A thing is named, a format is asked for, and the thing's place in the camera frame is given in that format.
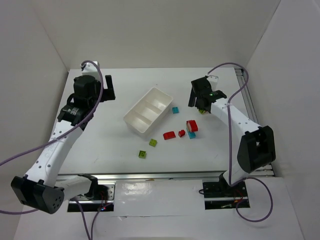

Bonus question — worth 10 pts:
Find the green red lego stack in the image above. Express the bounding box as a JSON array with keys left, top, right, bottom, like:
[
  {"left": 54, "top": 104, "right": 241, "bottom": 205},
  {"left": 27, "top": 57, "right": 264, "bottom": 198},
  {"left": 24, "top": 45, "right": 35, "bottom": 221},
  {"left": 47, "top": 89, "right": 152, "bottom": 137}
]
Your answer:
[{"left": 198, "top": 109, "right": 207, "bottom": 115}]

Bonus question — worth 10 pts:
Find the small cyan lego brick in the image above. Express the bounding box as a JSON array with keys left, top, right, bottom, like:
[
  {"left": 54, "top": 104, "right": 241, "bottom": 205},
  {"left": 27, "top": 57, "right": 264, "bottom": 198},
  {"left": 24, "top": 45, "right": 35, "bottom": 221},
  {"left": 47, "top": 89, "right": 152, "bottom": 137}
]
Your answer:
[{"left": 172, "top": 107, "right": 180, "bottom": 114}]

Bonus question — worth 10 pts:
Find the red white round lego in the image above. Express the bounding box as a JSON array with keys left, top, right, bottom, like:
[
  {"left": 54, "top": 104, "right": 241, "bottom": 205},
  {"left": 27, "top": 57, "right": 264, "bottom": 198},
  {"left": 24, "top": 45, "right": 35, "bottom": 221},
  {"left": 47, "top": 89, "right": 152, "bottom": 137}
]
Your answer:
[{"left": 186, "top": 120, "right": 199, "bottom": 133}]

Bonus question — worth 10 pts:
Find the cyan lego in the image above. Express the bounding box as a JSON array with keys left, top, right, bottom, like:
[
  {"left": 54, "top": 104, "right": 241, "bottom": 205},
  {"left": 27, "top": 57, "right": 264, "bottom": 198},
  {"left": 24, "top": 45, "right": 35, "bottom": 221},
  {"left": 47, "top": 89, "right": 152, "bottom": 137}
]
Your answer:
[{"left": 187, "top": 131, "right": 196, "bottom": 139}]

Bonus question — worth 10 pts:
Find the small red lego brick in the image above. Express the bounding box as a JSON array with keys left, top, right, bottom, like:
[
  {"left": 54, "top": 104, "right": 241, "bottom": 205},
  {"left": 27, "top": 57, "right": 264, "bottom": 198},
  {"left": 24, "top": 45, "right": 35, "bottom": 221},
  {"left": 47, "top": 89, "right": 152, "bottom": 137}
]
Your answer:
[{"left": 178, "top": 129, "right": 186, "bottom": 138}]

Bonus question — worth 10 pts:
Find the red curved lego brick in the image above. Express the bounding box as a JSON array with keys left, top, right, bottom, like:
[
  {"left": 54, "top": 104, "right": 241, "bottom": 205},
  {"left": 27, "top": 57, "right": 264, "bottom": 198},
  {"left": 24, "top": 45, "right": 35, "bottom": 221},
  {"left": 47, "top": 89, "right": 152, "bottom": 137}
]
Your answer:
[{"left": 163, "top": 131, "right": 176, "bottom": 140}]

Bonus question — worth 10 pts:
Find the green lego brick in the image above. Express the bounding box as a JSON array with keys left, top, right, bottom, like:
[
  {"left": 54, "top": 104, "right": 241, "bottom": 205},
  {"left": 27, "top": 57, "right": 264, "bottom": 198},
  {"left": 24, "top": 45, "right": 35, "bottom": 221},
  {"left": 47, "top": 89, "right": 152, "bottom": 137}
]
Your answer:
[
  {"left": 138, "top": 150, "right": 147, "bottom": 159},
  {"left": 149, "top": 139, "right": 158, "bottom": 147}
]

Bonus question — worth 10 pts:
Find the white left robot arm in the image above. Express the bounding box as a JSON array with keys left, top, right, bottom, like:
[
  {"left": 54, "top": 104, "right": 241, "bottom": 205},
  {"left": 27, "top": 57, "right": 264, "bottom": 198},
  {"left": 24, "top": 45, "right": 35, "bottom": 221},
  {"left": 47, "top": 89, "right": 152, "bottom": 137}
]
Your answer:
[{"left": 10, "top": 75, "right": 116, "bottom": 214}]

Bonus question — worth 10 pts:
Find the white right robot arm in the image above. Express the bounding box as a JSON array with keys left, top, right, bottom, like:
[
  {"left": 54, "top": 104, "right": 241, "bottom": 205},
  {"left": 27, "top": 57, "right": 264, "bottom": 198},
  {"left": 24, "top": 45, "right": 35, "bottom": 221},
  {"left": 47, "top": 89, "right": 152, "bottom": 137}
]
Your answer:
[{"left": 188, "top": 76, "right": 276, "bottom": 190}]

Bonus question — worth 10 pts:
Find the white divided sorting tray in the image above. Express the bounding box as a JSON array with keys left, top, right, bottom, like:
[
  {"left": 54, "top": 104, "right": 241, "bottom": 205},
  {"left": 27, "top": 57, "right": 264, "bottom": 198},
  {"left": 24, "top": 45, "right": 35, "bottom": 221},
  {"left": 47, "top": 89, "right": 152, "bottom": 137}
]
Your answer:
[{"left": 123, "top": 87, "right": 173, "bottom": 138}]

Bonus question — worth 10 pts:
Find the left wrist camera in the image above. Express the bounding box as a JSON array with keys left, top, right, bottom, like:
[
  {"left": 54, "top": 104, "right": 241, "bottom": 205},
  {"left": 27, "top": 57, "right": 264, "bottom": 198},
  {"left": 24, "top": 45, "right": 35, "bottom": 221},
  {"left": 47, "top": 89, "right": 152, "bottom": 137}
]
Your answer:
[{"left": 81, "top": 62, "right": 99, "bottom": 79}]

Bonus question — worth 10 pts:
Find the aluminium right side rail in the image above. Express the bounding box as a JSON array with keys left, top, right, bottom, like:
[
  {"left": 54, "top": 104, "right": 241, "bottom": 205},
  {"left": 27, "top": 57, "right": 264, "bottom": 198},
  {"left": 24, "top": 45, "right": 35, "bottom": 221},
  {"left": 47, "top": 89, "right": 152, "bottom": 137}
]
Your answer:
[{"left": 234, "top": 68, "right": 258, "bottom": 123}]

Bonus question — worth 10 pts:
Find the aluminium rail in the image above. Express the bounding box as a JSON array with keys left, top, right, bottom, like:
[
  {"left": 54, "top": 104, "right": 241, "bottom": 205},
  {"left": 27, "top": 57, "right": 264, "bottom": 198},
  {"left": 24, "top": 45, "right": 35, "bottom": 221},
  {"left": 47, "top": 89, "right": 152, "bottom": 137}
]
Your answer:
[
  {"left": 57, "top": 165, "right": 275, "bottom": 181},
  {"left": 234, "top": 68, "right": 258, "bottom": 123}
]

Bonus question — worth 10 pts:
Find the aluminium front rail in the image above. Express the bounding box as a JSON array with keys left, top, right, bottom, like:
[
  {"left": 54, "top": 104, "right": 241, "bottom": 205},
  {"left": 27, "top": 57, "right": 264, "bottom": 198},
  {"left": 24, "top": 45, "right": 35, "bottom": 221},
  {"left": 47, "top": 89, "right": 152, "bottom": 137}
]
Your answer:
[{"left": 57, "top": 165, "right": 275, "bottom": 181}]

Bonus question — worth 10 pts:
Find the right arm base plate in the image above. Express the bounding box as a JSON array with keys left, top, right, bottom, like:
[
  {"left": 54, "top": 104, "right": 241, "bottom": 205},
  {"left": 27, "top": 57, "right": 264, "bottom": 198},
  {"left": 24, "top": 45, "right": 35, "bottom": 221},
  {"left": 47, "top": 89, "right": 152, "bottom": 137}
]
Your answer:
[{"left": 198, "top": 182, "right": 250, "bottom": 210}]

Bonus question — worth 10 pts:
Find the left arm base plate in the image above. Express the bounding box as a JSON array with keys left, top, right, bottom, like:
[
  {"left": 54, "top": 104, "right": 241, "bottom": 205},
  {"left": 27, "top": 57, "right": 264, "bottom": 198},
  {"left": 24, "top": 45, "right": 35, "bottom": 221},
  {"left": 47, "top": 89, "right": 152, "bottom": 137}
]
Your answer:
[{"left": 75, "top": 182, "right": 116, "bottom": 213}]

